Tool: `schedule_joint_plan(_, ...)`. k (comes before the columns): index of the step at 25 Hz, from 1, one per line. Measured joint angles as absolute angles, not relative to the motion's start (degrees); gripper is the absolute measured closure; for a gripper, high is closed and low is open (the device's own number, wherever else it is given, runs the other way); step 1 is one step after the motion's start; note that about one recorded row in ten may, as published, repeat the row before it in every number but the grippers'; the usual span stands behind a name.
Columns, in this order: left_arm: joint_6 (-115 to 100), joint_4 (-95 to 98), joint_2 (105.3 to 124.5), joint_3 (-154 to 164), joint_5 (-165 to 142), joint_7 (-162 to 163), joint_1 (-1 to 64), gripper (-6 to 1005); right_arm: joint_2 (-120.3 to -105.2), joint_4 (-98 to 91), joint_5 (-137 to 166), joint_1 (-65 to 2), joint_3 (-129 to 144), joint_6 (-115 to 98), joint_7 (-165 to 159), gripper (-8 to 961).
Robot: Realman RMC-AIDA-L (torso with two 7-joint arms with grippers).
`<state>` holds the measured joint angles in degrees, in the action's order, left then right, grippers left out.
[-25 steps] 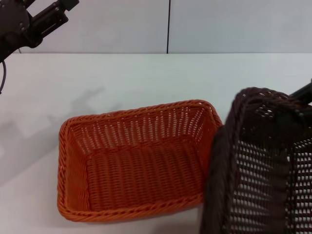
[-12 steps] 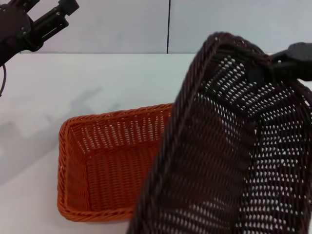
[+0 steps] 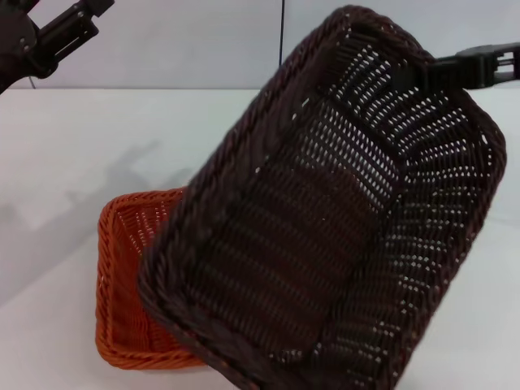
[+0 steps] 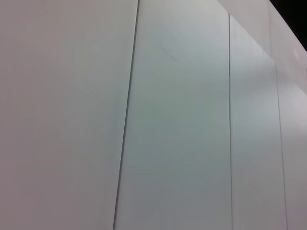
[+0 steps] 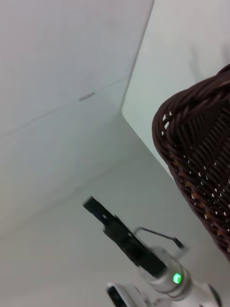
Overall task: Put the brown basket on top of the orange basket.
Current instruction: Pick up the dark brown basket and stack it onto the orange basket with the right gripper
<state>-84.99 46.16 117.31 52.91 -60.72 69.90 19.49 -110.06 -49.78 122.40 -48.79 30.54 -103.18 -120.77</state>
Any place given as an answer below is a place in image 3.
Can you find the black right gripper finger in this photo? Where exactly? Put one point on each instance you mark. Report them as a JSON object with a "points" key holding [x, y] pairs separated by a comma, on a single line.
{"points": [[475, 67], [410, 76]]}

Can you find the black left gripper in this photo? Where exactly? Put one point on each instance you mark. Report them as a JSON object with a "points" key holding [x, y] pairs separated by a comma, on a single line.
{"points": [[16, 44]]}

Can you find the dark brown woven plastic basket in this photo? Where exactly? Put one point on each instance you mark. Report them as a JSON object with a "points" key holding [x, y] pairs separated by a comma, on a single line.
{"points": [[304, 227]]}

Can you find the orange woven plastic basket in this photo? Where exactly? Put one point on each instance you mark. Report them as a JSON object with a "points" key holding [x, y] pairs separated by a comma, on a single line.
{"points": [[122, 252]]}

